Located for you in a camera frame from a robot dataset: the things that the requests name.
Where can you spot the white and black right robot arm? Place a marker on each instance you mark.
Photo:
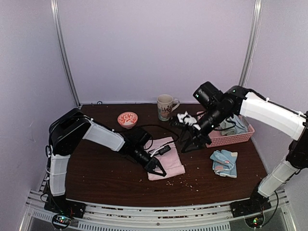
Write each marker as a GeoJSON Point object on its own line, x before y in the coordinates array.
{"type": "Point", "coordinates": [248, 103]}

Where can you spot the aluminium left corner post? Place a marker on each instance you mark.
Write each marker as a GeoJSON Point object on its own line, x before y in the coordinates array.
{"type": "Point", "coordinates": [64, 57]}

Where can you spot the grey-green folded towel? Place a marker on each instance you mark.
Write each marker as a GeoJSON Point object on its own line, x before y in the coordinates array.
{"type": "Point", "coordinates": [227, 127]}

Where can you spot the aluminium front rail frame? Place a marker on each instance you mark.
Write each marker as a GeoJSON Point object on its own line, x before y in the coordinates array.
{"type": "Point", "coordinates": [210, 217]}

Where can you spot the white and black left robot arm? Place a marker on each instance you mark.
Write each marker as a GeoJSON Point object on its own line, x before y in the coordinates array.
{"type": "Point", "coordinates": [68, 131]}

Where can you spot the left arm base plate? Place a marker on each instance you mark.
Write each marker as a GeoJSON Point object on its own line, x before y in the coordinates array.
{"type": "Point", "coordinates": [68, 208]}

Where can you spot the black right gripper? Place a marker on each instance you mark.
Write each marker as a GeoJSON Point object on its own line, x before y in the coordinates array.
{"type": "Point", "coordinates": [189, 140]}

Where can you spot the aluminium right corner post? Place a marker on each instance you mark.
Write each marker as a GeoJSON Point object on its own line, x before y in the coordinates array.
{"type": "Point", "coordinates": [252, 42]}

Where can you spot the left round circuit board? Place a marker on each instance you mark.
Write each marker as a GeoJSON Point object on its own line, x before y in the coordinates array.
{"type": "Point", "coordinates": [60, 221]}

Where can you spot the light blue folded towel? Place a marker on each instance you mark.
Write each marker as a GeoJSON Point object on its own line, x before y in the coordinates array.
{"type": "Point", "coordinates": [240, 127]}

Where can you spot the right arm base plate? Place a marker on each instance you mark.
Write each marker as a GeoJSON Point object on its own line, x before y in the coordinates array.
{"type": "Point", "coordinates": [248, 207]}

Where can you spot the pink perforated plastic basket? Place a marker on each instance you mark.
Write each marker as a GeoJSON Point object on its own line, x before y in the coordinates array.
{"type": "Point", "coordinates": [219, 140]}

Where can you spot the red and white patterned bowl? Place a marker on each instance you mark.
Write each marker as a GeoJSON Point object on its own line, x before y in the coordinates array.
{"type": "Point", "coordinates": [127, 119]}

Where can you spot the aluminium corner post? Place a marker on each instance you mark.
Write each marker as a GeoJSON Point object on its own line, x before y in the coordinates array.
{"type": "Point", "coordinates": [252, 42]}
{"type": "Point", "coordinates": [64, 57]}

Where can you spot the white mug with coral pattern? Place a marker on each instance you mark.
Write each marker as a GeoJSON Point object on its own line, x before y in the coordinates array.
{"type": "Point", "coordinates": [166, 104]}

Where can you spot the large pink towel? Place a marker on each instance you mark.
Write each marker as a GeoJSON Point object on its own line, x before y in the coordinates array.
{"type": "Point", "coordinates": [170, 161]}

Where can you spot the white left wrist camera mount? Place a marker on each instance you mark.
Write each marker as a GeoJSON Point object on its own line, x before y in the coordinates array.
{"type": "Point", "coordinates": [154, 151]}

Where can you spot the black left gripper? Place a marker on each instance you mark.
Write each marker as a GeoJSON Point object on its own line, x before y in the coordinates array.
{"type": "Point", "coordinates": [157, 162]}

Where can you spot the right round circuit board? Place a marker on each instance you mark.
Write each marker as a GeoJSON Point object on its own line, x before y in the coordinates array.
{"type": "Point", "coordinates": [255, 221]}

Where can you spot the blue patterned crumpled cloth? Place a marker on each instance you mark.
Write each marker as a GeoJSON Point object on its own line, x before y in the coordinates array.
{"type": "Point", "coordinates": [224, 163]}

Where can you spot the round circuit board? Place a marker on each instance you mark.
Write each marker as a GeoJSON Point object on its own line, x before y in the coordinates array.
{"type": "Point", "coordinates": [60, 221]}
{"type": "Point", "coordinates": [255, 221]}

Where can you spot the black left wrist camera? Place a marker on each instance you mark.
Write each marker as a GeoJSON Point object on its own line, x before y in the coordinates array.
{"type": "Point", "coordinates": [164, 150]}

